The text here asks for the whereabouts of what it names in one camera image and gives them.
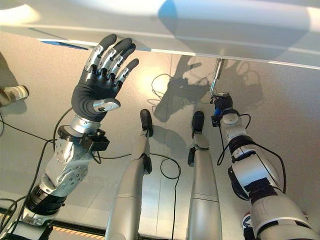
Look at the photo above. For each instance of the robot right five-finger hand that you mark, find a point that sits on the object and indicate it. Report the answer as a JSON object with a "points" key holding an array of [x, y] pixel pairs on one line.
{"points": [[225, 102]]}

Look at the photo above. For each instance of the robot left five-finger hand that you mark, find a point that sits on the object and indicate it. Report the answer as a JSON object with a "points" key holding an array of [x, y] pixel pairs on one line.
{"points": [[95, 92]]}

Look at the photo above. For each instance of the robot left silver arm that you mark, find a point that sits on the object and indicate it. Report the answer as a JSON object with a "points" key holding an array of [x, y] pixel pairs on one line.
{"points": [[67, 165]]}

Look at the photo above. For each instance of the robot right silver arm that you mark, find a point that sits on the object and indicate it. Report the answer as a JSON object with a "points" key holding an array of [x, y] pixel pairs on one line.
{"points": [[262, 175]]}

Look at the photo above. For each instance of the white hospital bed footboard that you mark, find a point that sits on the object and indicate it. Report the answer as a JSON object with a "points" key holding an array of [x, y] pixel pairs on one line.
{"points": [[225, 32]]}

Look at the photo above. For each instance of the robot right dark foot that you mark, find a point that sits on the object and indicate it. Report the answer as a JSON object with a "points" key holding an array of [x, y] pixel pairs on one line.
{"points": [[198, 122]]}

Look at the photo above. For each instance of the robot dark foot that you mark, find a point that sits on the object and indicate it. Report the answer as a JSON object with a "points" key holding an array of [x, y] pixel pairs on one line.
{"points": [[146, 121], [198, 122]]}

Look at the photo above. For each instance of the robot left dark foot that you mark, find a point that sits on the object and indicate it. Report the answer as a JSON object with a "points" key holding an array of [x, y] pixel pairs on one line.
{"points": [[146, 121]]}

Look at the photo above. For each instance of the robot right silver leg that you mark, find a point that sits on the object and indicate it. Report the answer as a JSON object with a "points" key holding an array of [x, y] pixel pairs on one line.
{"points": [[203, 190]]}

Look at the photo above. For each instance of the robot silver leg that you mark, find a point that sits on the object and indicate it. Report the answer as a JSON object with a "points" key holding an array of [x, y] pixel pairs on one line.
{"points": [[203, 190], [127, 190]]}

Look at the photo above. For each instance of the robot left silver leg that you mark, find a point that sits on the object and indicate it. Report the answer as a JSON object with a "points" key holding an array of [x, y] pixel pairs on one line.
{"points": [[127, 190]]}

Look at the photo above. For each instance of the blue white red shoe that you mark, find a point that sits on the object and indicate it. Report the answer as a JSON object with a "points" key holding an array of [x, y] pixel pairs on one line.
{"points": [[247, 220]]}

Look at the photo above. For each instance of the yellow black hazard tape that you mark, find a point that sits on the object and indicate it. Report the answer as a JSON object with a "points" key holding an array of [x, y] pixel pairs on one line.
{"points": [[77, 231]]}

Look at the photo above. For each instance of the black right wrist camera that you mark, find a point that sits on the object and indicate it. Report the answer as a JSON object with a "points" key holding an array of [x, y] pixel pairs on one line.
{"points": [[216, 120]]}

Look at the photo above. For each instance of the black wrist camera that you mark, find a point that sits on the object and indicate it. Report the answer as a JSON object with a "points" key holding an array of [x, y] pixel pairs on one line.
{"points": [[216, 120], [99, 143]]}

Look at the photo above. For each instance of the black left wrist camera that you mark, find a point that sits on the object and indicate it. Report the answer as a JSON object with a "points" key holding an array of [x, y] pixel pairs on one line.
{"points": [[99, 143]]}

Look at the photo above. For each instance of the blue bed frame bar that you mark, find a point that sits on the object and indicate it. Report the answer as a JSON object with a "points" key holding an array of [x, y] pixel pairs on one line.
{"points": [[67, 44]]}

